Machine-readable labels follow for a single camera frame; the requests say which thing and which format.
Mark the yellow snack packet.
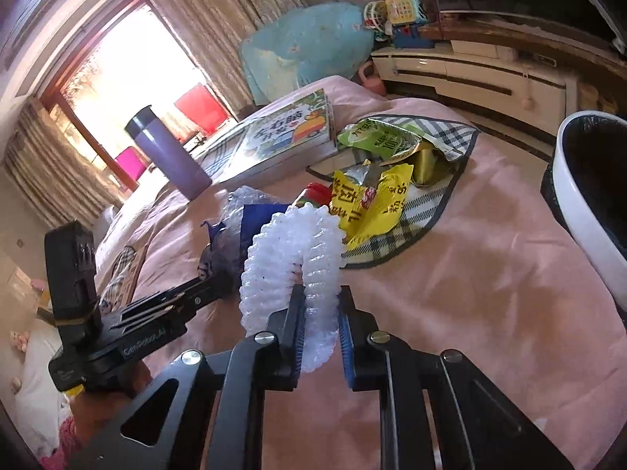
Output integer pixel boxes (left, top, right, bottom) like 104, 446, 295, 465
330, 164, 415, 246

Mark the white bedding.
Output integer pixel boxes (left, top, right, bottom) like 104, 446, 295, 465
10, 323, 74, 456

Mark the gold foil wrapper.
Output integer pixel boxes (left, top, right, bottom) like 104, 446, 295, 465
410, 147, 457, 188

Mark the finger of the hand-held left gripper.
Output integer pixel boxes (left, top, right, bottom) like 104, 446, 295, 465
120, 253, 236, 330

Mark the white foam net sleeve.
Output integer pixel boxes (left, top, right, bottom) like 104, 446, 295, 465
239, 204, 344, 373

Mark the blue plastic bag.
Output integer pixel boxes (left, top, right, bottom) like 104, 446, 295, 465
198, 186, 290, 295

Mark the children's picture book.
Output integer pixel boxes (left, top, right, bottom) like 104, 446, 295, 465
195, 89, 340, 183

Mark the pink kettlebell toy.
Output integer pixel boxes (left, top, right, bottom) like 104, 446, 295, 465
360, 61, 386, 95

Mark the beige patterned curtain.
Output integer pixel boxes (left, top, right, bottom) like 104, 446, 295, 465
137, 0, 304, 113
5, 98, 123, 228

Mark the blue toy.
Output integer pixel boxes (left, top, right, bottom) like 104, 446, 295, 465
392, 22, 437, 50

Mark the green snack packet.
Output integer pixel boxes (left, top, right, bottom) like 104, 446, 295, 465
337, 117, 442, 162

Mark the person's left hand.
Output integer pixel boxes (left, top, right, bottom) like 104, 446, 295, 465
73, 363, 155, 432

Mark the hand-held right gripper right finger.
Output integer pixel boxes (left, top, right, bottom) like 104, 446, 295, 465
337, 285, 574, 470

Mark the white trash bin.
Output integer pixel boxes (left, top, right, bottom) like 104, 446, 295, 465
540, 112, 627, 311

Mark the red and white carton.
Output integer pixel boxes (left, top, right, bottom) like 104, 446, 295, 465
294, 183, 334, 208

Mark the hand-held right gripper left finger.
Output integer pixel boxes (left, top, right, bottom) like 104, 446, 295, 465
71, 284, 307, 470

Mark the magenta chair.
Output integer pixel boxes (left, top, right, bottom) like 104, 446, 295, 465
114, 146, 149, 182

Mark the white basket toy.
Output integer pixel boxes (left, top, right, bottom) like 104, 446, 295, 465
363, 0, 390, 30

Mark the purple thermos bottle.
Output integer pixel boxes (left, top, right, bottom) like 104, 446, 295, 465
124, 104, 212, 200

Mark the light blue covered bundle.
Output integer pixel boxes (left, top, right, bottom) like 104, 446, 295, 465
239, 2, 374, 106

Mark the red chair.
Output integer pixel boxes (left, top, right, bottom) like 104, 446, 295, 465
174, 83, 232, 134

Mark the white tv stand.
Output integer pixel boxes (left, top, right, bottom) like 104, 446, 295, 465
371, 22, 579, 123

